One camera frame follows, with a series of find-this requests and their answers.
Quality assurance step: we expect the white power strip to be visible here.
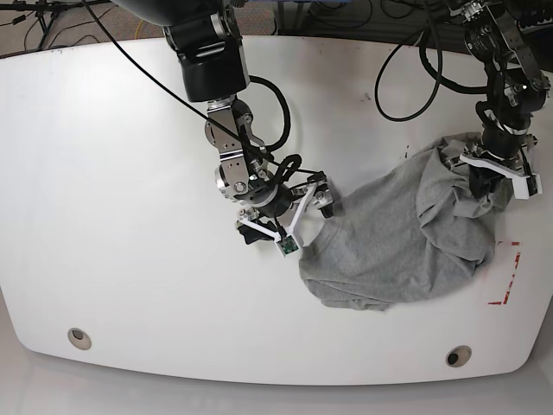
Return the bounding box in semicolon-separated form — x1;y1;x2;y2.
518;14;552;34

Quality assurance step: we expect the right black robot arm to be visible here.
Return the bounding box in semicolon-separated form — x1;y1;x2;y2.
118;1;334;255

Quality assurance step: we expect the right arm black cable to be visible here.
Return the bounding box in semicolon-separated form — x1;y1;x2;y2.
84;0;329;182

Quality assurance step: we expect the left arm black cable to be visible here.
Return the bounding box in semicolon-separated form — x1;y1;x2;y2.
373;0;493;123

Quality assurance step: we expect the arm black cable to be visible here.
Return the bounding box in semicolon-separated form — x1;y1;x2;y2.
84;0;329;182
373;0;493;123

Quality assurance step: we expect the black tripod stand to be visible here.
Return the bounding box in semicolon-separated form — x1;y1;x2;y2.
1;1;94;57

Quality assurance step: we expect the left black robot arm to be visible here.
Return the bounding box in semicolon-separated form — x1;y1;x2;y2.
445;1;550;200

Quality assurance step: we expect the table cable grommet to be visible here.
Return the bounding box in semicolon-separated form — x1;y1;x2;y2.
445;345;472;368
67;328;92;351

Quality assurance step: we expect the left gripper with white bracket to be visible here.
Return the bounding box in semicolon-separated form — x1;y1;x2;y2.
444;125;543;200

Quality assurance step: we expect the red tape rectangle marking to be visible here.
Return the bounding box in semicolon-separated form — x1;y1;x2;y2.
484;241;523;306

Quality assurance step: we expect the left table cable grommet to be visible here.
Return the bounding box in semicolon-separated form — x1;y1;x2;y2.
67;328;92;351

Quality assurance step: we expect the right table cable grommet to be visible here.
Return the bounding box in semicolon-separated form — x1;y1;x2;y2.
445;345;472;368

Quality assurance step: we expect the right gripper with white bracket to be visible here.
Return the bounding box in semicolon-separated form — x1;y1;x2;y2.
236;172;334;256

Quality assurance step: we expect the grey T-shirt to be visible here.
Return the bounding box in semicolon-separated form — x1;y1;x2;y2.
299;133;512;311

